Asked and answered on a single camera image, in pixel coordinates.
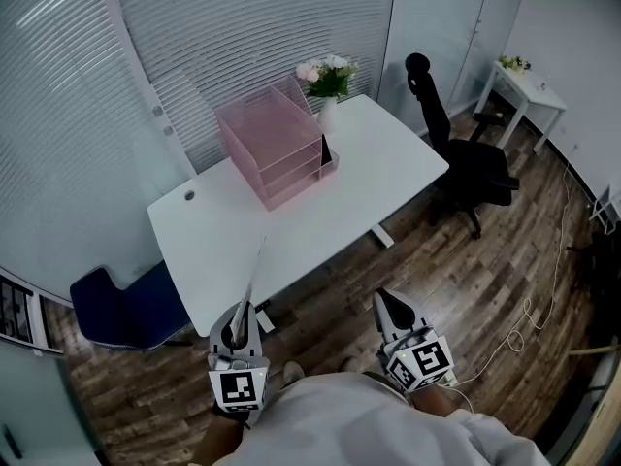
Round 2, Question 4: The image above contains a black and white wall poster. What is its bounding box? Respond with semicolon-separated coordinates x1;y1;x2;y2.
0;272;64;356

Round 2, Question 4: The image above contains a black office chair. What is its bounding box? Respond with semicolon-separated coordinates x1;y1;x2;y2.
405;51;521;241

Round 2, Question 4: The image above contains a person's right forearm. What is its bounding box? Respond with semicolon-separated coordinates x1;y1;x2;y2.
410;383;470;415

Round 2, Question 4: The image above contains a blue chair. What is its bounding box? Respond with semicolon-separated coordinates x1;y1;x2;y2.
69;259;194;353

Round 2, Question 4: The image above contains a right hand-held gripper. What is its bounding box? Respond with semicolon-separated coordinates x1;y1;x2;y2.
372;288;456;393

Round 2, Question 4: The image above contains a white floor cable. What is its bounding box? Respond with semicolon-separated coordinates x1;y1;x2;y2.
443;160;576;392

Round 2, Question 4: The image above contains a small potted plant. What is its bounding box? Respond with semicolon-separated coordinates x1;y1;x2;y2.
499;54;533;74

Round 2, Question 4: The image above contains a white side table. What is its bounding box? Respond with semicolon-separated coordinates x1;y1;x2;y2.
474;59;569;153

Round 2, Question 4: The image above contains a white and pink flower bouquet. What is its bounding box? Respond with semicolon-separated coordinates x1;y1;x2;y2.
295;54;361;100

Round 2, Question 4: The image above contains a white vase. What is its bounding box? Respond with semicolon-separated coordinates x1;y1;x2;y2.
317;95;339;134

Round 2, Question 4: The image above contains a person's white shirt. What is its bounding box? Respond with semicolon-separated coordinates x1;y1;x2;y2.
203;371;552;466

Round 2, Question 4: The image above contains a pink mesh drawer organizer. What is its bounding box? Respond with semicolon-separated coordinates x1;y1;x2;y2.
214;76;341;213

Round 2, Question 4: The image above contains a person's shoe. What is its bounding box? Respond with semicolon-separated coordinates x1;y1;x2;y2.
282;360;306;388

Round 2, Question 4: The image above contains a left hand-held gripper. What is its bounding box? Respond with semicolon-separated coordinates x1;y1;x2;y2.
207;302;271;416

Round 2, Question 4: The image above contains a person's left forearm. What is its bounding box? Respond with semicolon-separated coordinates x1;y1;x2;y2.
192;404;246;466

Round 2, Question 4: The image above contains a grey white booklet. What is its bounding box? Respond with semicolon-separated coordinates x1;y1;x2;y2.
230;233;269;347

